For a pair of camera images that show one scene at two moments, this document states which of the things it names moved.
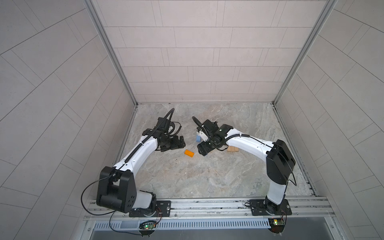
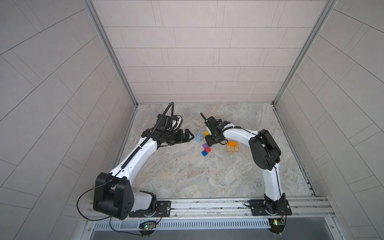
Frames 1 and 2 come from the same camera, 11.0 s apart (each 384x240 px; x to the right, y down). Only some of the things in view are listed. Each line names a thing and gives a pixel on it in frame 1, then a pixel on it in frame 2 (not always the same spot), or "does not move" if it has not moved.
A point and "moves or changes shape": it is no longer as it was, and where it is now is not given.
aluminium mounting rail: (221, 209) does not move
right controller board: (277, 225) does not move
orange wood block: (189, 153) moves or changes shape
